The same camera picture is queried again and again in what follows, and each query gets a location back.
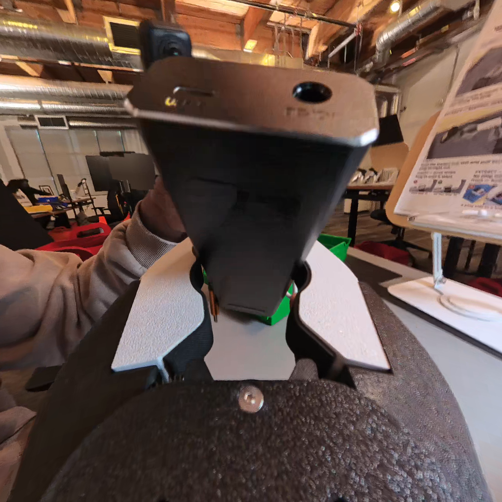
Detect instruction sheet on stand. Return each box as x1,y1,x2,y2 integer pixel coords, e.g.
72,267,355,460
386,112,502,353

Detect ceiling vent grille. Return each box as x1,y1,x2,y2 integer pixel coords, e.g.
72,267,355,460
104,16,142,53

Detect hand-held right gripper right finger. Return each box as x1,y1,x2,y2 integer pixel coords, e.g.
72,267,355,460
285,241,392,388

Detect black office chair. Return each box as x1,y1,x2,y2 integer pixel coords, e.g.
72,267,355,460
370,208,432,255

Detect green plastic bin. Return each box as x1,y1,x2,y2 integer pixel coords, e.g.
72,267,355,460
202,233,352,327

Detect person's left forearm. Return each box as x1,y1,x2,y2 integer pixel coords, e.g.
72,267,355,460
0,212,181,371

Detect red bin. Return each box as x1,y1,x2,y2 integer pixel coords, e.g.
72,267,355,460
35,224,130,261
355,240,416,267

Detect black monitor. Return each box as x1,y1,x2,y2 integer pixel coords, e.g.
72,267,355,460
85,154,130,193

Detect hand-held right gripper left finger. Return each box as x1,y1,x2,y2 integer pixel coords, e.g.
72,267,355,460
111,240,215,380

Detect wide dark grey usb hub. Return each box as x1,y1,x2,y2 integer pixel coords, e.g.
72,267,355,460
125,58,380,317

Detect silver air duct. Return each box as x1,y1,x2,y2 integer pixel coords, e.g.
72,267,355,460
0,16,146,71
0,75,130,114
359,0,444,75

